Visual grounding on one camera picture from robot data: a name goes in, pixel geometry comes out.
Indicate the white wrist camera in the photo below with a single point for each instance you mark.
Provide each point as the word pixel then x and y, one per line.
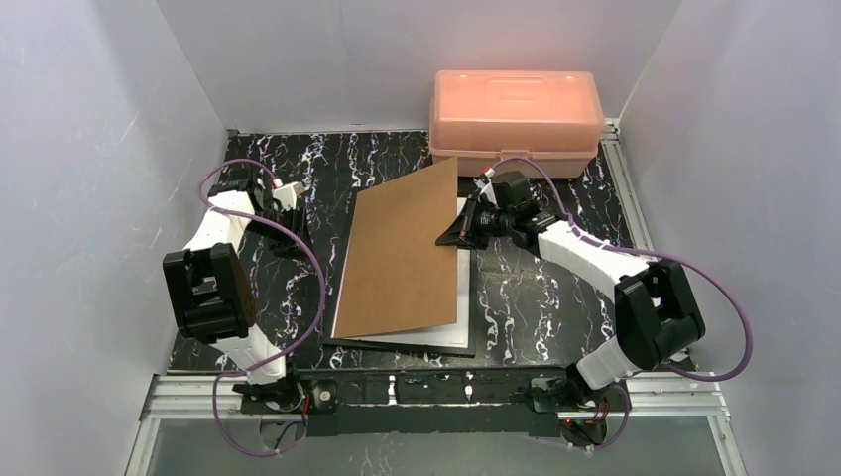
pixel 285 195
pixel 484 185

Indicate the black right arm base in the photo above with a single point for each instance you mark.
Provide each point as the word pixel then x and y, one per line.
pixel 571 401

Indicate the aluminium front rail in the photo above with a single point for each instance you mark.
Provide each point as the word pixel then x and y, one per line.
pixel 651 394

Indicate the aluminium rail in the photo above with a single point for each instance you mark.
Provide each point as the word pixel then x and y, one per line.
pixel 611 149
pixel 651 394

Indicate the cat photo print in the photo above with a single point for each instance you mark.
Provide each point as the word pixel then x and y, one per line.
pixel 463 309

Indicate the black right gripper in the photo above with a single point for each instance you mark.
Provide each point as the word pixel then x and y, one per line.
pixel 473 219

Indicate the aluminium right rail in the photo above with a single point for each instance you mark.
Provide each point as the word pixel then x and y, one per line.
pixel 611 149

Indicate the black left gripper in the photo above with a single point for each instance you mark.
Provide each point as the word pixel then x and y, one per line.
pixel 289 219

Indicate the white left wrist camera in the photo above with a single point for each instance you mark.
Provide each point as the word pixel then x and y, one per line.
pixel 285 195

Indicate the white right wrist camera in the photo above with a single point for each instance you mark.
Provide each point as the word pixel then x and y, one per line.
pixel 484 185

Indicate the brown cardboard backing board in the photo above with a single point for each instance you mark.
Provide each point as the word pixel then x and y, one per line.
pixel 395 277

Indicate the pink plastic storage box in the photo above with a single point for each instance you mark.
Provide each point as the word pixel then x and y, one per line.
pixel 480 117

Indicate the black picture frame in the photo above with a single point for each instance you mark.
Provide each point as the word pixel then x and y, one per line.
pixel 407 347

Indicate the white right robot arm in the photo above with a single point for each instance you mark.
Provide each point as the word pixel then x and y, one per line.
pixel 655 311

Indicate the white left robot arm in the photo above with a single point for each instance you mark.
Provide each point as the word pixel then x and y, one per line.
pixel 208 286

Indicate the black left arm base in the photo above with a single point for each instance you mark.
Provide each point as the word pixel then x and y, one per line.
pixel 292 395

